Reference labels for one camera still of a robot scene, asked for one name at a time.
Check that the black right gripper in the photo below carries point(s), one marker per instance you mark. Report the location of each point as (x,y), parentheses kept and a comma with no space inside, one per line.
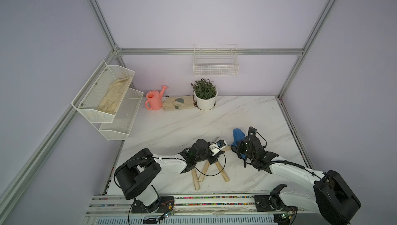
(239,147)

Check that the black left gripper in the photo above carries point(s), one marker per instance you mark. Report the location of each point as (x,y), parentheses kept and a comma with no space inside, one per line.
(214,158)

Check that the blue fluffy rag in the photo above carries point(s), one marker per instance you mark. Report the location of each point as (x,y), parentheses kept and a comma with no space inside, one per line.
(238,135)

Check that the sickle with wooden handle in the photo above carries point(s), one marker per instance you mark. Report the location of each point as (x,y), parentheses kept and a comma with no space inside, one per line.
(221,169)
(195,179)
(204,171)

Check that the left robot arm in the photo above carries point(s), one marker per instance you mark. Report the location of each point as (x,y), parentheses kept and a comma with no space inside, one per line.
(134,177)

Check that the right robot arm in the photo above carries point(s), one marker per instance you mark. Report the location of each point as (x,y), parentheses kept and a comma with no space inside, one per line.
(325,193)

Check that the white plant pot with saucer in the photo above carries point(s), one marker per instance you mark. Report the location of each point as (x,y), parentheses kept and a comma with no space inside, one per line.
(205,104)

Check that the beige work glove on table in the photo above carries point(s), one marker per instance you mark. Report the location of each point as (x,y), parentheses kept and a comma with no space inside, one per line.
(178,103)

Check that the green potted plant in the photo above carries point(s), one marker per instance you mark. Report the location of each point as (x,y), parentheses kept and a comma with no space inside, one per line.
(204,89)

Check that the pink watering can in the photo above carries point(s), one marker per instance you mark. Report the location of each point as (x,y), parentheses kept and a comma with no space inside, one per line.
(154,99)

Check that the white mesh lower shelf basket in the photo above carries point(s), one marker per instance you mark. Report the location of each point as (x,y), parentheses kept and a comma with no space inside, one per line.
(122,124)

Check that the white mesh shelf basket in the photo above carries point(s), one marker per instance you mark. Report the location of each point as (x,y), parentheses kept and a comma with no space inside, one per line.
(122,124)
(90,100)

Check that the white mesh upper shelf basket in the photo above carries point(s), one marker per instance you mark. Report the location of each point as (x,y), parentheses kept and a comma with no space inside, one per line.
(90,100)

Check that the sickle with wooden handle middle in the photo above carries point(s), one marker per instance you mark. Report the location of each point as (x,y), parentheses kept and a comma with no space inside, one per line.
(204,171)

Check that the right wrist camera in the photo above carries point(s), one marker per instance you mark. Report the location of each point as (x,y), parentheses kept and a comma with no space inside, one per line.
(252,131)

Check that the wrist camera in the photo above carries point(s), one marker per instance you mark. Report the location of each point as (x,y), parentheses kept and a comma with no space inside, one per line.
(216,147)
(252,131)

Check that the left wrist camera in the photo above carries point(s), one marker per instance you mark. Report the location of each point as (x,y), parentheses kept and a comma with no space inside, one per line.
(216,147)

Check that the white wire wall basket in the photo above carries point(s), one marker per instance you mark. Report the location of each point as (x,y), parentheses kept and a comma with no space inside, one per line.
(219,60)

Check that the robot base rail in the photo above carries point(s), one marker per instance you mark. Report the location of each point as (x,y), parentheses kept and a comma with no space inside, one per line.
(199,209)

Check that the aluminium frame profile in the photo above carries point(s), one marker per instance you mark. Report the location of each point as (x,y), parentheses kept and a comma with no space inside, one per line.
(23,180)

